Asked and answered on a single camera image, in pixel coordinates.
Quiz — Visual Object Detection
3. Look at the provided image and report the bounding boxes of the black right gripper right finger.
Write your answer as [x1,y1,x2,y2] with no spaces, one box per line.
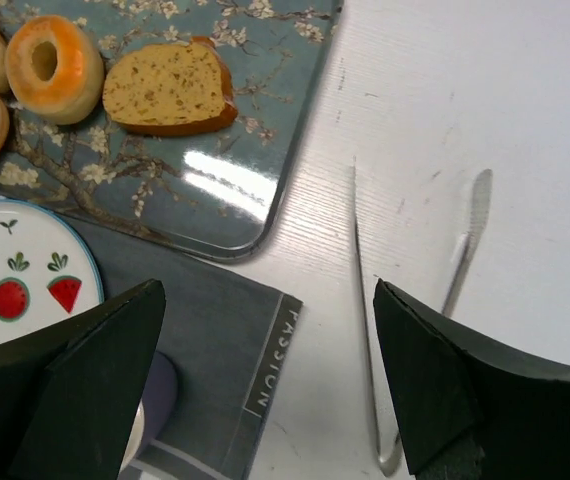
[373,281,570,479]

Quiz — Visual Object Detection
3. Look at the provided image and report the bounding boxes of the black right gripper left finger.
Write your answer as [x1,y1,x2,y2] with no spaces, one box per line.
[0,280,166,479]

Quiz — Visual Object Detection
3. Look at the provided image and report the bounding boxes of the silver metal tongs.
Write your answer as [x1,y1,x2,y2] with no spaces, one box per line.
[350,161,493,479]

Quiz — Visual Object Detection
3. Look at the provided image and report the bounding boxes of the orange ring bagel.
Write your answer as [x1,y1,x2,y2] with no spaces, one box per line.
[4,15,105,125]

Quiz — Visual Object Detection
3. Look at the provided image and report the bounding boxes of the brown bread slice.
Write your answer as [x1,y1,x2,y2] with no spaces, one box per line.
[102,37,238,137]

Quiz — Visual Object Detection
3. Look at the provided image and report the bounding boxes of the lavender mug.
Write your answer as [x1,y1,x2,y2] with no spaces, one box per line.
[120,351,178,472]

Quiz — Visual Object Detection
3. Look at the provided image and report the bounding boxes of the white watermelon pattern plate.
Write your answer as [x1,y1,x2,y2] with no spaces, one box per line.
[0,200,105,344]

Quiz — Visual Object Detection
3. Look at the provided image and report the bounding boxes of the grey cloth placemat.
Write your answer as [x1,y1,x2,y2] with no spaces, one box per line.
[0,182,304,480]

